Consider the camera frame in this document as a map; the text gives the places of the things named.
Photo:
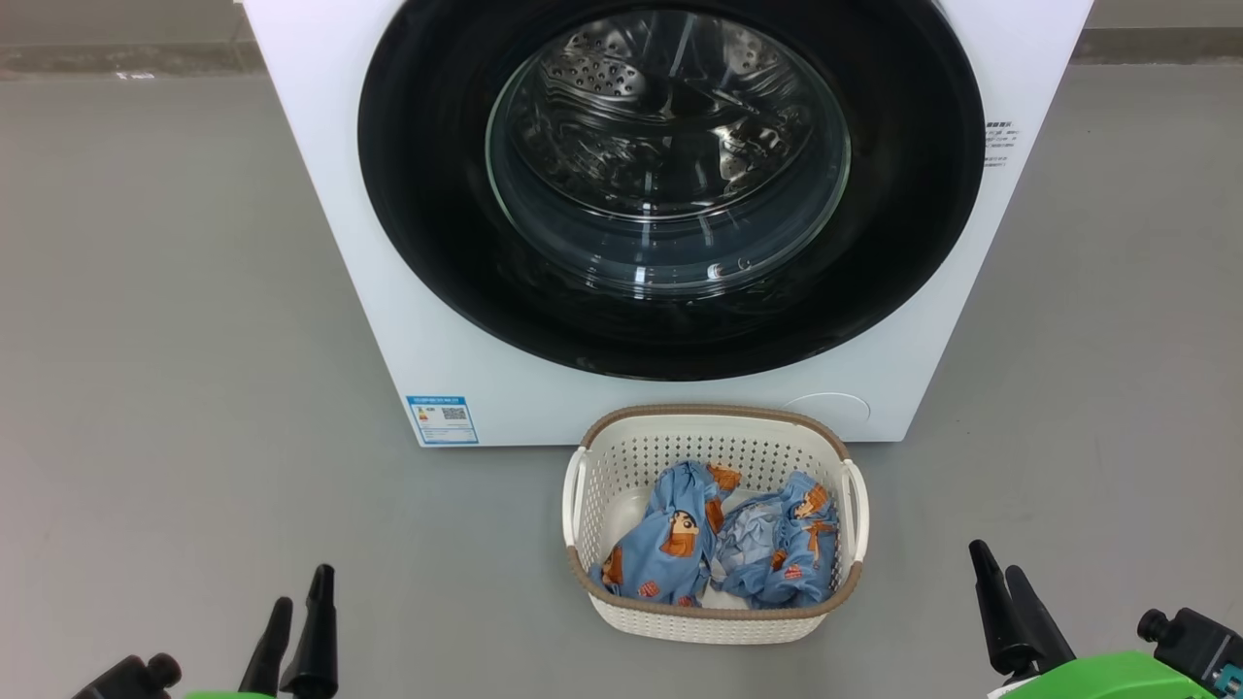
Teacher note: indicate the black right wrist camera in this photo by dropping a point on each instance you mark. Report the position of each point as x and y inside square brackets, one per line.
[1199, 643]

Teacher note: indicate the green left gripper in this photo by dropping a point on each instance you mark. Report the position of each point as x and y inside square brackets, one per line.
[228, 695]

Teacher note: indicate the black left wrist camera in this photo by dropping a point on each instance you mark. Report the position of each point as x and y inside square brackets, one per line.
[126, 678]

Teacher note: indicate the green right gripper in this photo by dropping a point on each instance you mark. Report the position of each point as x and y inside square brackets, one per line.
[1117, 678]

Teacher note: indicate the blue energy label sticker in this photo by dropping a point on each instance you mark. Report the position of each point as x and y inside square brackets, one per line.
[442, 419]

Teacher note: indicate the blue cartoon print garment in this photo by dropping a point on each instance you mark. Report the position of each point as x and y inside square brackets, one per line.
[649, 555]
[789, 565]

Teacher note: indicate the white front-load washing machine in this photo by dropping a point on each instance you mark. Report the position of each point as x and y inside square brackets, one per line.
[427, 364]

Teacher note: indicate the black round glass washer door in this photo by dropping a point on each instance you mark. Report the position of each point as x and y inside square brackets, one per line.
[427, 146]

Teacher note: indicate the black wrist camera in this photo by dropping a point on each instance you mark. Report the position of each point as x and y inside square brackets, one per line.
[1199, 643]
[126, 678]

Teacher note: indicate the cream perforated plastic laundry basket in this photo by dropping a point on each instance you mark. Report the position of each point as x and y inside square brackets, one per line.
[719, 623]

